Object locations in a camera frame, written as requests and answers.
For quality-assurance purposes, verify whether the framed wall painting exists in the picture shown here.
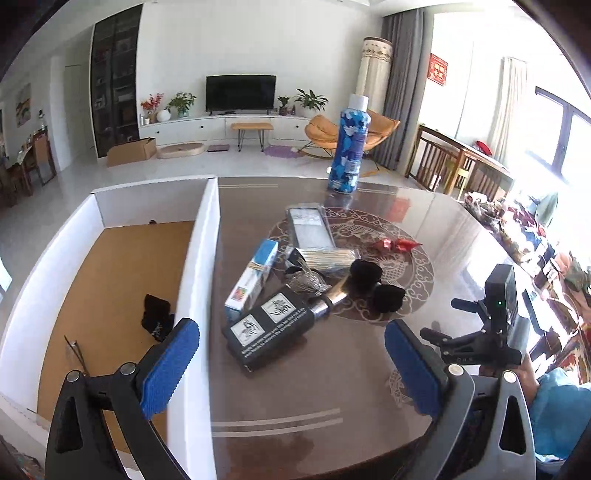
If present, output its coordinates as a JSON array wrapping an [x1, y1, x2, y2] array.
[[15, 83, 32, 127]]

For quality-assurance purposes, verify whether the small wooden bench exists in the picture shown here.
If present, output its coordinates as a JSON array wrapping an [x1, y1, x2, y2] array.
[[231, 122, 274, 151]]

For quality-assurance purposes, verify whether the white cardboard box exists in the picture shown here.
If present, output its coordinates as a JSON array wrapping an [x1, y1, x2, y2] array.
[[0, 175, 220, 480]]

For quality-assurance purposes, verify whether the slatted wooden table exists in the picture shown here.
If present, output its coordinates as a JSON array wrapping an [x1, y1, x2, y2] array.
[[405, 124, 515, 201]]

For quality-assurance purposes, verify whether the black television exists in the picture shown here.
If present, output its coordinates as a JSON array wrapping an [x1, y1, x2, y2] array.
[[206, 75, 277, 115]]

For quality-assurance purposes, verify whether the blue and white carton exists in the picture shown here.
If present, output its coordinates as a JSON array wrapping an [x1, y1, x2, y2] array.
[[224, 239, 279, 322]]

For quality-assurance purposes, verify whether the black makeup brush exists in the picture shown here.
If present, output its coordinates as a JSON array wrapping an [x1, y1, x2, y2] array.
[[308, 259, 383, 320]]

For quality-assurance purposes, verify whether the black cloth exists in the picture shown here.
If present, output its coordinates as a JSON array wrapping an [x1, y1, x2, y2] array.
[[141, 294, 176, 343]]

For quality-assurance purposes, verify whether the large leafy potted plant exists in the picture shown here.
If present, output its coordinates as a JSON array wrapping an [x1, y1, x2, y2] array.
[[293, 89, 329, 114]]

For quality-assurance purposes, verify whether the white curtain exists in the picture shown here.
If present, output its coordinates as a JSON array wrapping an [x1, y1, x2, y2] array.
[[487, 56, 528, 158]]

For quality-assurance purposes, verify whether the pile of colourful clutter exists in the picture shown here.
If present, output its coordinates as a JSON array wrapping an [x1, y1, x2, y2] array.
[[464, 189, 591, 370]]

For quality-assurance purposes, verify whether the covered tower air conditioner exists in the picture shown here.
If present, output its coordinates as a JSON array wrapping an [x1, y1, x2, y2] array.
[[355, 37, 395, 114]]

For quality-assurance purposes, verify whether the thin dark stick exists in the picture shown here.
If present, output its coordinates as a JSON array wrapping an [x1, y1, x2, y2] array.
[[65, 335, 87, 376]]

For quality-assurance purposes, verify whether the dark glass display cabinet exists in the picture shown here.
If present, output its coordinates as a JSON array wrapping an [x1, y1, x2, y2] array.
[[91, 4, 143, 160]]

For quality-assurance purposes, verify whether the black printed carton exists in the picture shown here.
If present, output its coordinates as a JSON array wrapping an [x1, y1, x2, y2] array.
[[221, 286, 309, 372]]

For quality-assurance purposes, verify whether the white television cabinet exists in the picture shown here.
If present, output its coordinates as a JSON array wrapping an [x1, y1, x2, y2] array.
[[140, 113, 324, 147]]

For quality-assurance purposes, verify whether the beige oval pet bed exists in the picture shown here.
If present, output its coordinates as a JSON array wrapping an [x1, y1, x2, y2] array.
[[156, 142, 206, 160]]

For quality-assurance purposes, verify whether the red wall decoration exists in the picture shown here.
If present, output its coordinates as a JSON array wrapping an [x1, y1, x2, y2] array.
[[427, 52, 450, 87]]

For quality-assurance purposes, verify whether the wooden dining chair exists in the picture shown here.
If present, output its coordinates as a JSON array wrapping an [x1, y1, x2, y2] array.
[[30, 136, 57, 185]]

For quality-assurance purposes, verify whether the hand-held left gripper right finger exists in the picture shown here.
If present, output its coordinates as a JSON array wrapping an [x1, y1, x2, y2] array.
[[384, 319, 536, 480]]

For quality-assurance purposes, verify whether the person's right forearm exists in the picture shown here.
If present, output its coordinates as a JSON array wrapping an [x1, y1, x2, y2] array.
[[529, 369, 591, 462]]

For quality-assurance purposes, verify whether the person's right hand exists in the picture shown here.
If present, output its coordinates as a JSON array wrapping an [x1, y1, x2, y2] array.
[[517, 355, 540, 408]]

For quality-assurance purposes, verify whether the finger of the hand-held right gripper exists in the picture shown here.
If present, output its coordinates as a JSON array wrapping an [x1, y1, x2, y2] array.
[[420, 327, 486, 355], [451, 298, 488, 317]]

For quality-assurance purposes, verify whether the grey curtain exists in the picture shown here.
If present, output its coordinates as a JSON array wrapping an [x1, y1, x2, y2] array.
[[379, 9, 435, 171]]

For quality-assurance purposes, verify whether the black fuzzy roll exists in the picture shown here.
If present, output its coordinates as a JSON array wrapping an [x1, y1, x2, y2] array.
[[372, 284, 407, 315]]

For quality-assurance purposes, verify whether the red flower bouquet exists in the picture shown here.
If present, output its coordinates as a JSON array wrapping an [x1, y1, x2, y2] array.
[[140, 92, 165, 124]]

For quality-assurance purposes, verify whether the purple round rug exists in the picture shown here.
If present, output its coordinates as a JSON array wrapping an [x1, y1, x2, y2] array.
[[263, 144, 305, 158]]

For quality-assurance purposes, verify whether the green potted plant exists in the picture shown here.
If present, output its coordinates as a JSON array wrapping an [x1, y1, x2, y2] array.
[[166, 91, 197, 118]]

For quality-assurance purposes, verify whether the packet of wooden sticks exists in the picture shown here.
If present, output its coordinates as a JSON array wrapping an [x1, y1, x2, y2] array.
[[285, 247, 360, 278]]

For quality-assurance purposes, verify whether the dark framed window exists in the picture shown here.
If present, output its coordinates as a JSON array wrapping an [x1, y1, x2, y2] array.
[[534, 85, 591, 185]]

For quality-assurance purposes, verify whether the brown cardboard box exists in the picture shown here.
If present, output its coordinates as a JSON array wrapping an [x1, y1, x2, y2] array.
[[106, 137, 158, 167]]

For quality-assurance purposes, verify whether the clear plastic packet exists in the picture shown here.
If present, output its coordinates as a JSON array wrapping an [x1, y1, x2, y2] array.
[[285, 204, 337, 250]]

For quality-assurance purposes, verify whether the orange rocking chair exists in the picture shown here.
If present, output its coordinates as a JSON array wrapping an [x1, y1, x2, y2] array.
[[295, 110, 402, 162]]

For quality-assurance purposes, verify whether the blue camouflage spray can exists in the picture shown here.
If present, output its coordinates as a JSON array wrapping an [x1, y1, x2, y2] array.
[[327, 93, 371, 195]]

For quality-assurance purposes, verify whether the dark dining table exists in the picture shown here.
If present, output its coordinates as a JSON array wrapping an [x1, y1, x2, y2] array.
[[0, 157, 33, 208]]

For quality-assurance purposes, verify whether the brown patterned desktop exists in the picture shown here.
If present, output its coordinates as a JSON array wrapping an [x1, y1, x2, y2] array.
[[168, 176, 591, 480]]

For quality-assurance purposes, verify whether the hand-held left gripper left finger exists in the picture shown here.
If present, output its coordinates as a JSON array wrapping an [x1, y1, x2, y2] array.
[[45, 318, 201, 480]]

